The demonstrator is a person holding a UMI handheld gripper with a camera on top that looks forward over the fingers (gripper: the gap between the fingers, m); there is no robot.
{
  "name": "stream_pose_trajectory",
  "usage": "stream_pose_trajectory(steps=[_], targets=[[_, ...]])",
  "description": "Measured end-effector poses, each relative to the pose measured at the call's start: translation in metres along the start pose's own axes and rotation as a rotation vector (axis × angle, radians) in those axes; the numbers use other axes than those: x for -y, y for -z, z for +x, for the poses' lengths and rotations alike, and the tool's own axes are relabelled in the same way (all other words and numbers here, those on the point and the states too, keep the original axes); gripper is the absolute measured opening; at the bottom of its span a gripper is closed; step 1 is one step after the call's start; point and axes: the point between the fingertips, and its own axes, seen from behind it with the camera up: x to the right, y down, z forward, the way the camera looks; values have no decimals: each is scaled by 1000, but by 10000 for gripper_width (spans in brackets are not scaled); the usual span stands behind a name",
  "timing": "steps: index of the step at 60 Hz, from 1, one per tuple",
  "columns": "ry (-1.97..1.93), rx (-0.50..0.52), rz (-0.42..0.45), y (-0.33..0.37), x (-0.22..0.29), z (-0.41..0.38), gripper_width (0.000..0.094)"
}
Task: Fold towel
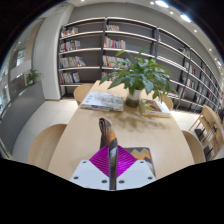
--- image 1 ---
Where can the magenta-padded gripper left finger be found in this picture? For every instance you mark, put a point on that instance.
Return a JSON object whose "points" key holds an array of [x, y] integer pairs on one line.
{"points": [[90, 176]]}

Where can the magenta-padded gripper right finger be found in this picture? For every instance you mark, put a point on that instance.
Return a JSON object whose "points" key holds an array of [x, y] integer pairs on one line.
{"points": [[135, 175]]}

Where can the zigzag striped brown towel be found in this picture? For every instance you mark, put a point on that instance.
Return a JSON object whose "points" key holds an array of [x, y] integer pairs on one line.
{"points": [[112, 156]]}

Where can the yellow-green cover book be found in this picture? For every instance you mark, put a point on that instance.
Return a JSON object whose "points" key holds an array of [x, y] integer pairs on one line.
{"points": [[155, 107]]}

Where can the large white book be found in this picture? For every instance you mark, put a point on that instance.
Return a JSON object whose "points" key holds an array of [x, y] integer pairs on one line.
{"points": [[101, 101]]}

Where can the slatted wooden chair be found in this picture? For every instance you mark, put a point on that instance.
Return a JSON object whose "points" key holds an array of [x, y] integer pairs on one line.
{"points": [[210, 125]]}

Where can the green potted plant white pot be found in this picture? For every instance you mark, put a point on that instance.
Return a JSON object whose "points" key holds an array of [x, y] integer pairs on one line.
{"points": [[140, 75]]}

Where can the small potted plant on ledge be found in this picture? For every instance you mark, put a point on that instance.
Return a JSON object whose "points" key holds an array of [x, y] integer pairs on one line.
{"points": [[32, 76]]}

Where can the grey bookshelf unit with books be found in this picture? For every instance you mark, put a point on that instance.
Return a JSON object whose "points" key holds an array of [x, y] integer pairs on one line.
{"points": [[86, 43]]}

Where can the ceiling spot lights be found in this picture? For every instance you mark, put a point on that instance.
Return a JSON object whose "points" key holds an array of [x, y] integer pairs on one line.
{"points": [[161, 4]]}

